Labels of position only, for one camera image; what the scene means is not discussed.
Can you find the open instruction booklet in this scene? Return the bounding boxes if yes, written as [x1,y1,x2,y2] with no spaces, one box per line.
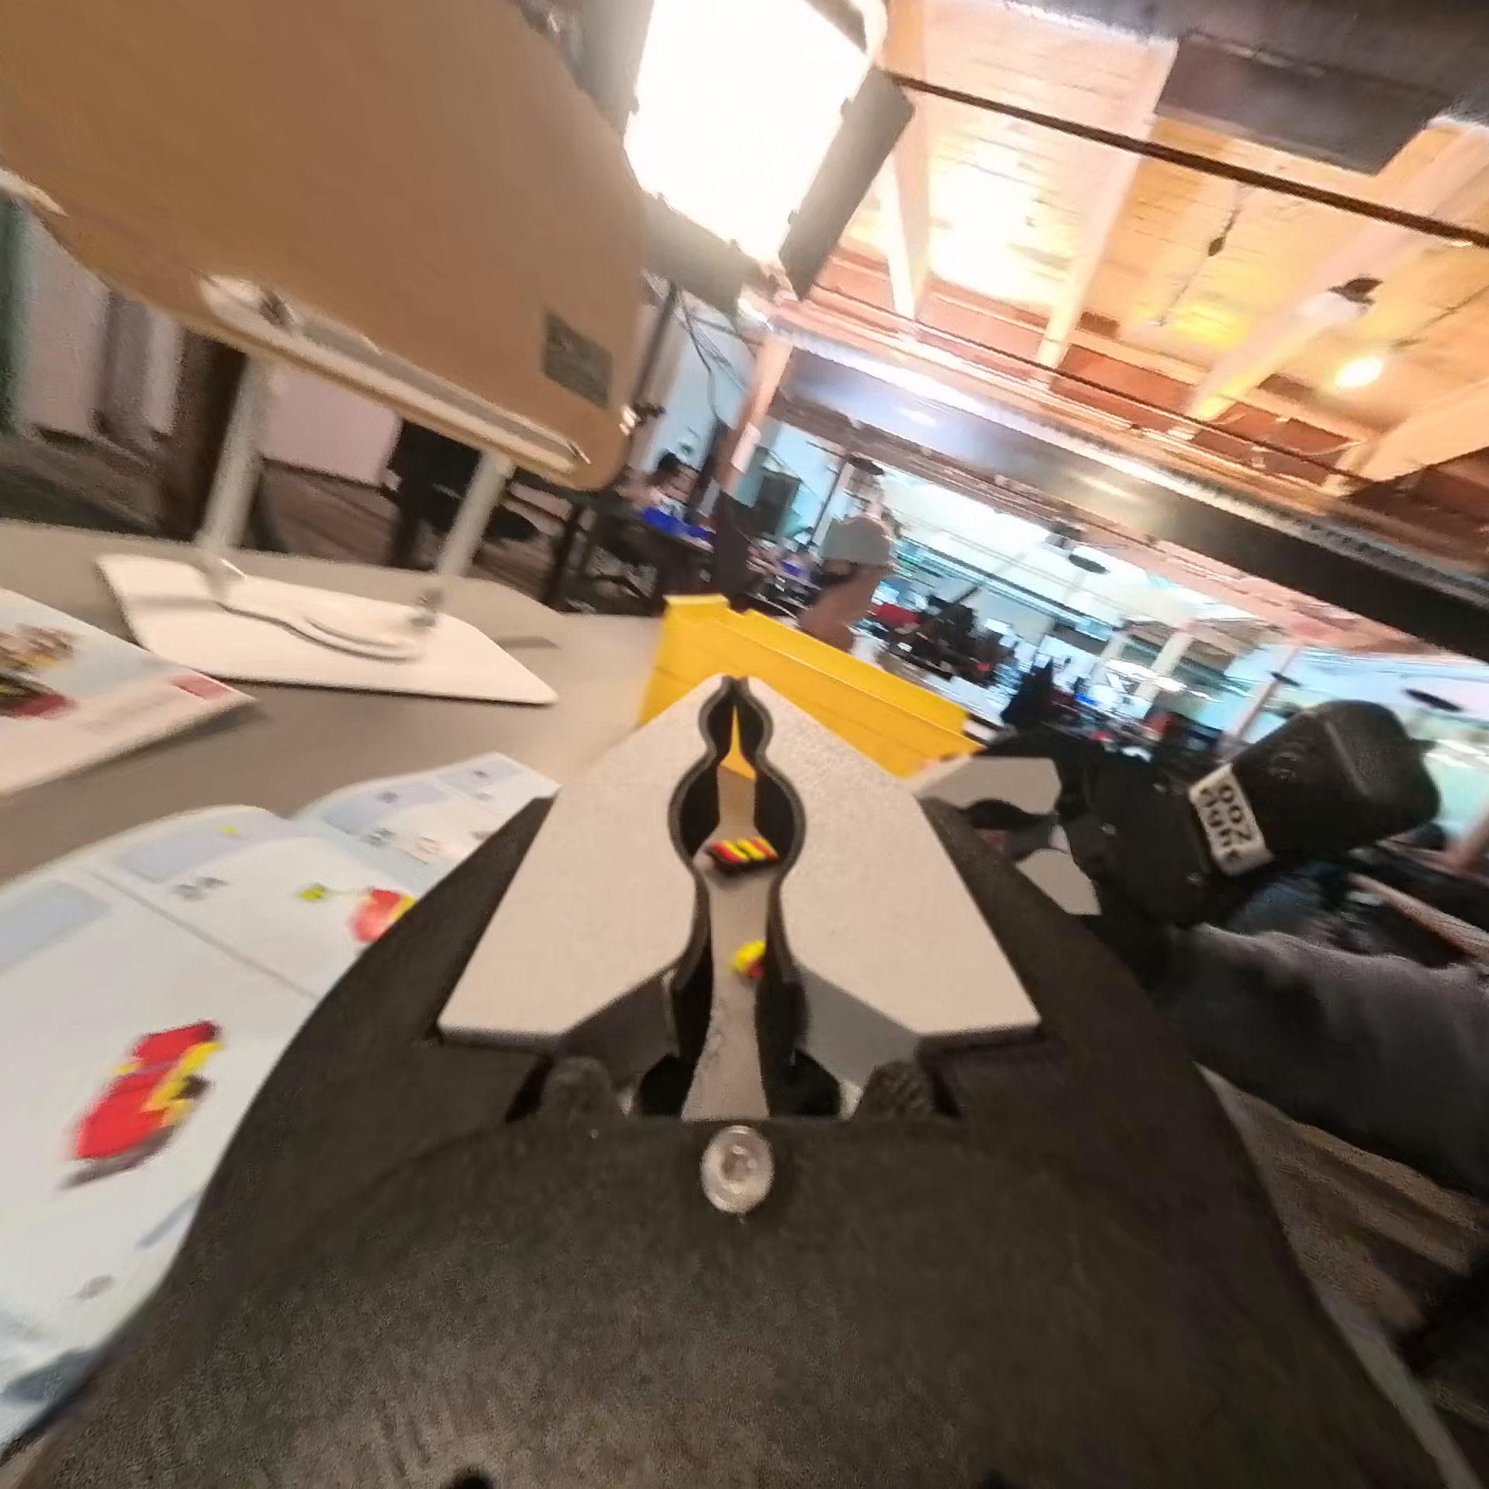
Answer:
[0,750,563,1415]

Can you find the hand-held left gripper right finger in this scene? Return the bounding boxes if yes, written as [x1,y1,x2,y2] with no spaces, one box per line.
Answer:
[744,677,1045,1087]

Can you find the yellow plastic bin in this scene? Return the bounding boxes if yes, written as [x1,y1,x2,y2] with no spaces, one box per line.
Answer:
[641,594,981,778]

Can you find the bright studio light panel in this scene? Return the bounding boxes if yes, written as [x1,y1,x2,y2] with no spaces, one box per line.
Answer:
[623,0,919,301]

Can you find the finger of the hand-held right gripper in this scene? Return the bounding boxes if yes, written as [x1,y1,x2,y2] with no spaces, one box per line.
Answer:
[914,753,1068,835]
[1011,847,1103,920]

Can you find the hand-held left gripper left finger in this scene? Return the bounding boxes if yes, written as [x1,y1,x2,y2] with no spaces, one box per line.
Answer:
[437,675,740,1044]

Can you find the closed instruction booklet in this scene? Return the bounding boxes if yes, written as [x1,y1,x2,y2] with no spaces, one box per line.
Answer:
[0,585,258,801]

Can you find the person's right forearm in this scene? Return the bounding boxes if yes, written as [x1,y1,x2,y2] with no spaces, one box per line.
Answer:
[1164,918,1489,1205]

